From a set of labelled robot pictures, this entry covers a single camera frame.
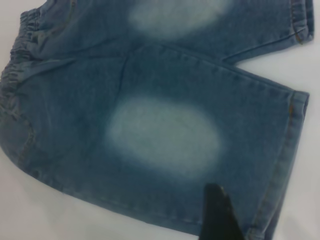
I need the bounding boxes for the blue denim shorts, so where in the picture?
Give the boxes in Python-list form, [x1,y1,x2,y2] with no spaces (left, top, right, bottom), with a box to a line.
[0,0,316,240]

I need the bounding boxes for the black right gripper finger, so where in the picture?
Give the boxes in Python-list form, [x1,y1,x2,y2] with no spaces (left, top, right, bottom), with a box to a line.
[199,184,249,240]

